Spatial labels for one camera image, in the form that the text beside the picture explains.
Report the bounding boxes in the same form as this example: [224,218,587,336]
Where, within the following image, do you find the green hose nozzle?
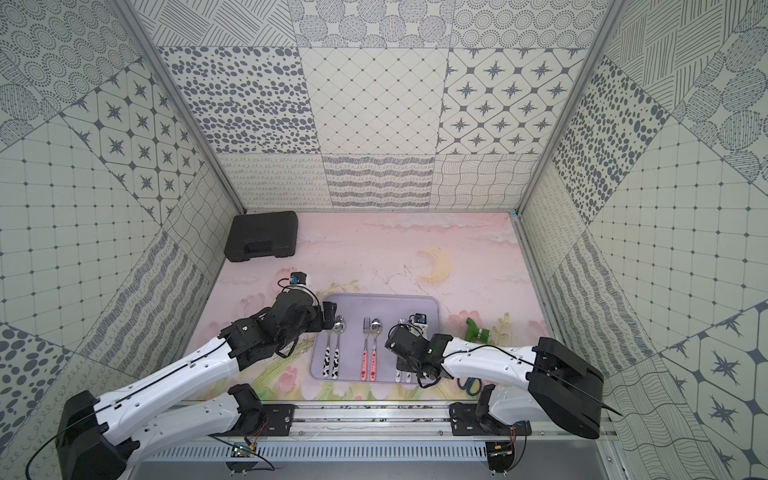
[464,317,490,344]

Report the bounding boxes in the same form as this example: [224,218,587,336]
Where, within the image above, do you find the black plastic tool case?
[224,211,299,263]

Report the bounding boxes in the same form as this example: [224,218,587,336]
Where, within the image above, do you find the blue handled scissors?
[456,377,483,397]

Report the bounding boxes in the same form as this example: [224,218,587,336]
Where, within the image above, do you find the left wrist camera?
[287,272,307,289]

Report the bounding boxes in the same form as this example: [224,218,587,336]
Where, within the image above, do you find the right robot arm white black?
[385,324,612,440]

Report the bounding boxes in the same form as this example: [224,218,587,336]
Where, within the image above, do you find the aluminium mounting rail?
[122,398,619,444]

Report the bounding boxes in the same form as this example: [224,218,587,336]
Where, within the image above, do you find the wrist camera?
[287,272,307,289]
[408,313,428,338]

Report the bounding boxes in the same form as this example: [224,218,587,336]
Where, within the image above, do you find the pink strawberry handle spoon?
[369,318,382,382]

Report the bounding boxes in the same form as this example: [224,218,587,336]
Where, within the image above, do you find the lavender plastic tray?
[309,293,441,384]

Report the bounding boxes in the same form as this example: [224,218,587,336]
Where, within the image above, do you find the white vented cable duct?
[151,440,487,463]

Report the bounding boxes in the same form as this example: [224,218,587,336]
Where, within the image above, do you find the green circuit board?
[232,444,254,458]

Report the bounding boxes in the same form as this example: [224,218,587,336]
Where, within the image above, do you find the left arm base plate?
[219,404,296,437]

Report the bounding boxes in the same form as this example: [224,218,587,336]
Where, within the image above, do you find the cow pattern handle spoon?
[331,315,346,380]

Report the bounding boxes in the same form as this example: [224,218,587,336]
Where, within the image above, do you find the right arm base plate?
[448,402,532,437]

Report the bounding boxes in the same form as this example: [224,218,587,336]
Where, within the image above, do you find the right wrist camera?
[408,313,428,338]

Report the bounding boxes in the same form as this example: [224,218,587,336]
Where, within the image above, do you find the pink strawberry handle fork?
[360,317,371,382]

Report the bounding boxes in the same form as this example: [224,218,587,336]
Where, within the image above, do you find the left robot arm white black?
[54,286,337,479]

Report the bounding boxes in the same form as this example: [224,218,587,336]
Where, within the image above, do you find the cow pattern handle fork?
[322,331,332,378]

